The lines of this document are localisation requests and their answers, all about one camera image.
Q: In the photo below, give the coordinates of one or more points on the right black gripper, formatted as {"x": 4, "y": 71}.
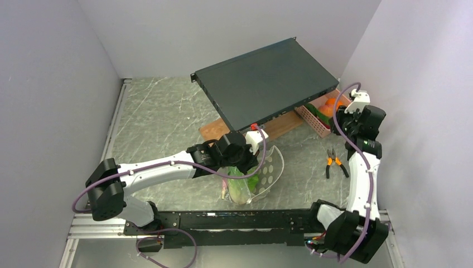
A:
{"x": 341, "y": 114}

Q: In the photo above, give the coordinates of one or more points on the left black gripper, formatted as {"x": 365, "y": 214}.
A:
{"x": 252, "y": 161}

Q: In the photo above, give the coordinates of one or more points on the green fake lettuce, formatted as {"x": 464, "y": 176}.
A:
{"x": 241, "y": 191}

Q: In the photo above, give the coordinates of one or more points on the red orange fake peach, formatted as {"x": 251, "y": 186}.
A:
{"x": 326, "y": 110}

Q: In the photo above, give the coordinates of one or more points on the clear zip top bag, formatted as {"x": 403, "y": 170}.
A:
{"x": 269, "y": 174}

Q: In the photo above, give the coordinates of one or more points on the orange fake fruit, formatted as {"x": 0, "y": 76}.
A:
{"x": 331, "y": 102}

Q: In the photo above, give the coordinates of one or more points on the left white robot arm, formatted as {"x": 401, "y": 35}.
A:
{"x": 111, "y": 186}

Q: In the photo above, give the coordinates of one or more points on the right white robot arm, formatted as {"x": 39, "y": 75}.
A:
{"x": 355, "y": 232}

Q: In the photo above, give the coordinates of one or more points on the brown wooden board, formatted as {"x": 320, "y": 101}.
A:
{"x": 275, "y": 128}

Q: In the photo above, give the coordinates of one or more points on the pink perforated plastic tray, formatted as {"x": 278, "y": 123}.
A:
{"x": 313, "y": 121}

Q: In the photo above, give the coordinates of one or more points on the dark rack server chassis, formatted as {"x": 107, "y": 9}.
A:
{"x": 264, "y": 84}

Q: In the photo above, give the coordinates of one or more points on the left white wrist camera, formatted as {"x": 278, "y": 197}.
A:
{"x": 256, "y": 138}

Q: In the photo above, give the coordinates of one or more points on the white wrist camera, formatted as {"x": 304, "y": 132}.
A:
{"x": 256, "y": 138}
{"x": 359, "y": 99}

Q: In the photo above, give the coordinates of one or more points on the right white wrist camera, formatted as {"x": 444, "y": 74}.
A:
{"x": 359, "y": 99}

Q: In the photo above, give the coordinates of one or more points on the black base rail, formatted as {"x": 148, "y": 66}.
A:
{"x": 291, "y": 227}

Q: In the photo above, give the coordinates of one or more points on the aluminium frame rail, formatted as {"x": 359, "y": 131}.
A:
{"x": 83, "y": 227}

